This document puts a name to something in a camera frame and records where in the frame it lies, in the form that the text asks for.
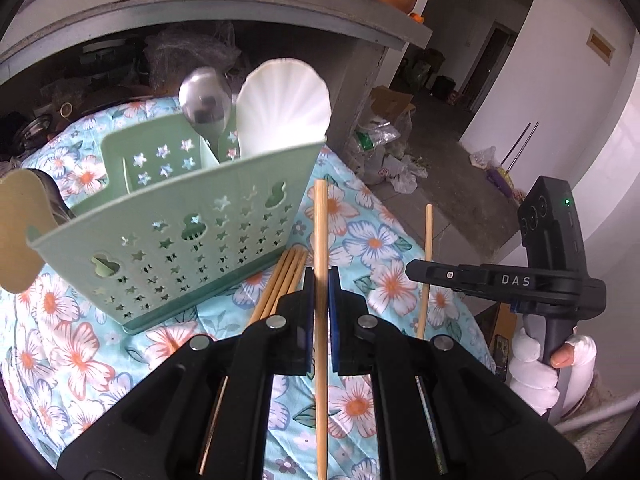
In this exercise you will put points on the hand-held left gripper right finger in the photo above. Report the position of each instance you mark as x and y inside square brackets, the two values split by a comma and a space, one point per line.
[333, 310]

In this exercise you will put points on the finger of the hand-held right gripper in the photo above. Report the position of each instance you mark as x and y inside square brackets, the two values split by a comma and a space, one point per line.
[450, 275]

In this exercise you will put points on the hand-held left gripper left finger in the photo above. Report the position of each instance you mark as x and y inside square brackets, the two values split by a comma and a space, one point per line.
[309, 310]

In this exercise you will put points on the green plastic utensil holder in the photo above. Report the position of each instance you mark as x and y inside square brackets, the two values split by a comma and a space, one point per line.
[175, 240]

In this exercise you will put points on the white rice paddle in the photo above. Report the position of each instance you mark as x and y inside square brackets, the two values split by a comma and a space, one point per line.
[282, 105]

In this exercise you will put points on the large metal spoon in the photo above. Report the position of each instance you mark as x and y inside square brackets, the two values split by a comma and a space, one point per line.
[205, 97]

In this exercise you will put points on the person's right forearm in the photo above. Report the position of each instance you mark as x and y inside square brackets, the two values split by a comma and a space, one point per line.
[595, 387]

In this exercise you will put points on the person's right hand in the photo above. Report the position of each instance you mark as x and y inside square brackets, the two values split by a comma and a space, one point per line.
[532, 375]

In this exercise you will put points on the purple broom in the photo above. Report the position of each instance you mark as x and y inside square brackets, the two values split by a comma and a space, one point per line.
[505, 184]

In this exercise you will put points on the metal poles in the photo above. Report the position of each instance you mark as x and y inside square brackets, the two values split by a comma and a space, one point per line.
[520, 145]

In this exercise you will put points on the white plastic bag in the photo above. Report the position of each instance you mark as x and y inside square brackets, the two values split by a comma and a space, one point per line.
[484, 157]

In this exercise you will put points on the pile of white plastic bags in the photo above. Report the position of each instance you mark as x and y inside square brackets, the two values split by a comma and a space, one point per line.
[387, 157]

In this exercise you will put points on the cardboard box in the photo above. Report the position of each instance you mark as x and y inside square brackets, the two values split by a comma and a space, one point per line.
[395, 105]

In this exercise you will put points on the dark door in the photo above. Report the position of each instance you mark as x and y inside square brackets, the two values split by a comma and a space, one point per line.
[492, 65]

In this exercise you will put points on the black bin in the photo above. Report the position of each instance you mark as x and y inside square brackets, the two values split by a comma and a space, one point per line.
[444, 89]

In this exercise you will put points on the dark green bags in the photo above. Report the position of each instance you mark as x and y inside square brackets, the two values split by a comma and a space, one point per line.
[425, 67]

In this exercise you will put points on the floral blanket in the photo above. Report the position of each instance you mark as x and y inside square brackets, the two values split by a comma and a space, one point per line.
[75, 340]

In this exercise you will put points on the small orange object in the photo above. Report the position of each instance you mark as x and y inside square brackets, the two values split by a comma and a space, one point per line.
[417, 17]

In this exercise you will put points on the clear plastic bag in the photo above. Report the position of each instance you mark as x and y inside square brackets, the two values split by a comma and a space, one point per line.
[190, 55]

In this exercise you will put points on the wooden spatula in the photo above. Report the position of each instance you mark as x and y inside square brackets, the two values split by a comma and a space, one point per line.
[17, 230]

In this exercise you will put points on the concrete kitchen counter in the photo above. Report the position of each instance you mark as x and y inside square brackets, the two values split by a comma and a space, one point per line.
[200, 15]

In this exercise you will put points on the steel bowl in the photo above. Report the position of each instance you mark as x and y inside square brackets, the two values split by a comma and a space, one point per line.
[32, 130]

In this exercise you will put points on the tan wall panel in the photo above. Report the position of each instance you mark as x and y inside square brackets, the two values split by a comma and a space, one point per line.
[600, 47]

